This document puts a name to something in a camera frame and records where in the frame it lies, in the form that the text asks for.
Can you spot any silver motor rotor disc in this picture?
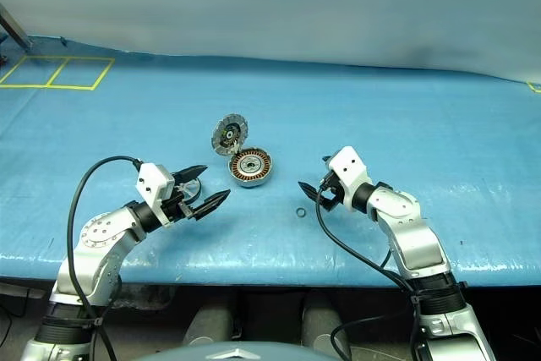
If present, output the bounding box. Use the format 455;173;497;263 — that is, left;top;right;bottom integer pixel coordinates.
210;112;251;160

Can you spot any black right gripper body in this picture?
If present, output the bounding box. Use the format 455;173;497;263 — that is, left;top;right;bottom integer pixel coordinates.
316;169;347;212

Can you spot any grey metal bar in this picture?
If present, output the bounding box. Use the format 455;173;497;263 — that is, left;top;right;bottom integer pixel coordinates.
0;2;35;49

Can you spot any silver spoked motor ring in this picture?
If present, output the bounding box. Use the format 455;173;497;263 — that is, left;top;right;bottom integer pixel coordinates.
175;178;205;204

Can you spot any blue-grey dome with silver emblem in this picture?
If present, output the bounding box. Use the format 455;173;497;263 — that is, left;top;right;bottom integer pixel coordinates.
137;337;331;361

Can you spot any blue table cover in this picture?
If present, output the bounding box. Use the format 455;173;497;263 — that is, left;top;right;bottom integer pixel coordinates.
0;35;541;288

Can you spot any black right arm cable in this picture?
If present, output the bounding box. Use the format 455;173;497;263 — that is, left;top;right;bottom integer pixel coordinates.
315;181;424;361

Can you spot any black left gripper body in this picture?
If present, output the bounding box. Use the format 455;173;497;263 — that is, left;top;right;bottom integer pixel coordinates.
161;183;198;227

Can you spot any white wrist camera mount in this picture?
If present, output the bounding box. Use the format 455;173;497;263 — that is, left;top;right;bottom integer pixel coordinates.
327;145;374;212
134;162;176;229

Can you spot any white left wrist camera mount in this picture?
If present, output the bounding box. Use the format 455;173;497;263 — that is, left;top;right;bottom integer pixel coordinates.
134;162;176;229

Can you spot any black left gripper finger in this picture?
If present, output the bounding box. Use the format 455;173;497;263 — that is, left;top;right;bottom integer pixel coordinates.
171;164;209;185
191;189;232;222

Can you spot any motor stator with copper windings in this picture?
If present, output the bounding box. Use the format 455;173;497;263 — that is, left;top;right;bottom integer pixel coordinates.
227;150;276;189

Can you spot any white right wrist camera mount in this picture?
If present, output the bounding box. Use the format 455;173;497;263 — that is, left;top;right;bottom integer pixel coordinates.
327;145;374;212

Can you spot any grey rounded shape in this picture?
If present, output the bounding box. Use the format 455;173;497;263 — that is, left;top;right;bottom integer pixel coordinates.
300;293;352;352
182;293;235;347

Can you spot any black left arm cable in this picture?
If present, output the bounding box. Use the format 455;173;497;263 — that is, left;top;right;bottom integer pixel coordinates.
66;156;143;361

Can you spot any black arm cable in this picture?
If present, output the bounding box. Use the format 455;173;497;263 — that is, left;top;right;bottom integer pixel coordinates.
66;156;143;361
315;181;424;361

